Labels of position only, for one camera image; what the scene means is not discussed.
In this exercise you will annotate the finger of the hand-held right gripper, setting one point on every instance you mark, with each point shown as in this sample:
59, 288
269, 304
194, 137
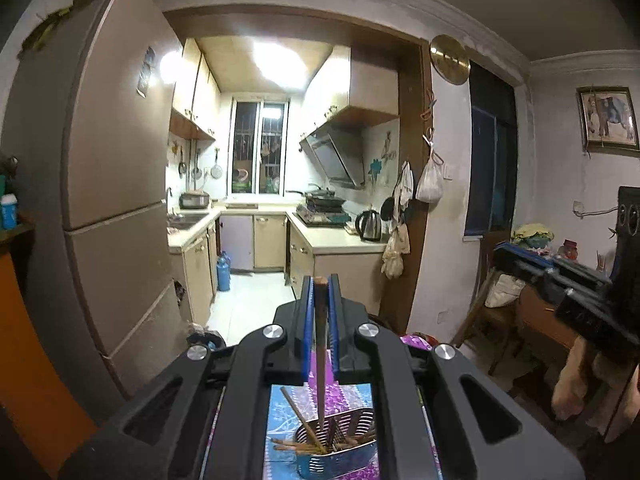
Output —
530, 255

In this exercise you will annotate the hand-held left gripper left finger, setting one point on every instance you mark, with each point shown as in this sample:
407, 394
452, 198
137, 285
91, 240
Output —
307, 340

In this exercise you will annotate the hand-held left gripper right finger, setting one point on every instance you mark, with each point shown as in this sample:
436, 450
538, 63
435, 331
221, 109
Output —
334, 340

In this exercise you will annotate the brown wooden chopstick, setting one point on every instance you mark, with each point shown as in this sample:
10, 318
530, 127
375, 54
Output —
321, 360

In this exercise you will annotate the bunch of wooden chopsticks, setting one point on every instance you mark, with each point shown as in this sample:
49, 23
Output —
300, 417

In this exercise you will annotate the blue utensil holder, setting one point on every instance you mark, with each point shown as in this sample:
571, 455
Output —
345, 465

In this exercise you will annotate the person's right hand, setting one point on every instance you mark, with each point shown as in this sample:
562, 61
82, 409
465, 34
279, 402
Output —
575, 385

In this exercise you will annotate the white yellow flower bouquet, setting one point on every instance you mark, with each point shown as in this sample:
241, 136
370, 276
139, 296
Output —
532, 235

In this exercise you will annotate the glass jar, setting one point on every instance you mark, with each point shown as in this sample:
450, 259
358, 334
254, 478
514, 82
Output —
571, 250

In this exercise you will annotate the striped floral tablecloth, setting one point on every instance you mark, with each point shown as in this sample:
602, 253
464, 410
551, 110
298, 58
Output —
350, 395

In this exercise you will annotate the dark wooden side table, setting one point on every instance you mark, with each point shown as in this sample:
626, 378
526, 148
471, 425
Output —
542, 317

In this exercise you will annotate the beige kitchen base cabinets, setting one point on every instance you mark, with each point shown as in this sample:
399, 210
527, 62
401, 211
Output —
340, 270

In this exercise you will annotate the wooden chair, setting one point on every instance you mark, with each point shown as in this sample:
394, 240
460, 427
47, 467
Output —
492, 320

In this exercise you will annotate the dark window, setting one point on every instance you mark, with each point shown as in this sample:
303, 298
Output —
492, 160

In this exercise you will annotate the beige cloth bags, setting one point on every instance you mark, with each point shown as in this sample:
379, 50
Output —
396, 255

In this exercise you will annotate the blue plastic jug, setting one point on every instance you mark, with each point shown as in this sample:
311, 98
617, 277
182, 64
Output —
223, 272

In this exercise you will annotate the steel electric kettle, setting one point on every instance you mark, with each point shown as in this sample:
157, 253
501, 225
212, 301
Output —
370, 225

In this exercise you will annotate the white hanging plastic bag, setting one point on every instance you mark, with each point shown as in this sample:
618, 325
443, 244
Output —
429, 185

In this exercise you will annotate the gas stove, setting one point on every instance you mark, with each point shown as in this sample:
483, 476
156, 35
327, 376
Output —
322, 217

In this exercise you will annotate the beige hanging bag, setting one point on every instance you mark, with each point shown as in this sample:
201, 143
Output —
404, 190

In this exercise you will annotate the black round hanging utensil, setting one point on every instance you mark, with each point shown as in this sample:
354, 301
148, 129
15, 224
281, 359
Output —
387, 208

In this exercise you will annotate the black wok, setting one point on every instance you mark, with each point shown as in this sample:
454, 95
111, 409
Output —
320, 195

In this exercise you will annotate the grey rice cooker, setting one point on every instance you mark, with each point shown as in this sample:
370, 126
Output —
194, 201

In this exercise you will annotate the steel range hood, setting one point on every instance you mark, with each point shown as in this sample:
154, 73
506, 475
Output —
335, 155

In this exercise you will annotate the hanging small pan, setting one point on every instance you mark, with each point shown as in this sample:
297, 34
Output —
216, 170

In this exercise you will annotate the kitchen window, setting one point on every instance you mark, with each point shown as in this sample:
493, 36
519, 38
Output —
257, 145

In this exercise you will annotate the beige cabinet above hood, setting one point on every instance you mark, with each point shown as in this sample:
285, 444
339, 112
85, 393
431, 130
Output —
350, 85

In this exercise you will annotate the grey brown refrigerator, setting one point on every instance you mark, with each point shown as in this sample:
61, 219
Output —
120, 160

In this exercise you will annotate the orange wooden cabinet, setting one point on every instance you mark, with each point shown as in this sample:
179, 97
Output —
30, 360

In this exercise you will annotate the kitchen ceiling light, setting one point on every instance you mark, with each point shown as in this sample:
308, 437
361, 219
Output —
280, 62

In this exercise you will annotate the dark fridge sticker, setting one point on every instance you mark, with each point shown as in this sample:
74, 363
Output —
146, 72

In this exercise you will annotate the blue white jar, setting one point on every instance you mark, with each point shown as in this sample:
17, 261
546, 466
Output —
7, 212

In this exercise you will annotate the green yellow bundle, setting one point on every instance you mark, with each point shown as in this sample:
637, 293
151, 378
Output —
65, 10

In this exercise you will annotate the white wall switch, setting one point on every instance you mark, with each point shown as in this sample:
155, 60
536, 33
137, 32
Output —
448, 172

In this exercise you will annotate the framed wall picture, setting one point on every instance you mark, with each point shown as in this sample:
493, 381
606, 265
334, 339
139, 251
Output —
607, 117

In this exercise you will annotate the flower wall decal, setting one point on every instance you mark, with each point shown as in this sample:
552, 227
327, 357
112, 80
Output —
380, 165

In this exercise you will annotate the round gold wall clock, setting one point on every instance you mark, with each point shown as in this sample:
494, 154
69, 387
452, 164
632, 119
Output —
450, 60

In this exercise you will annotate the beige wall cabinets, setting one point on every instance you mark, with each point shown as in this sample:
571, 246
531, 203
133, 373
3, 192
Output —
195, 90

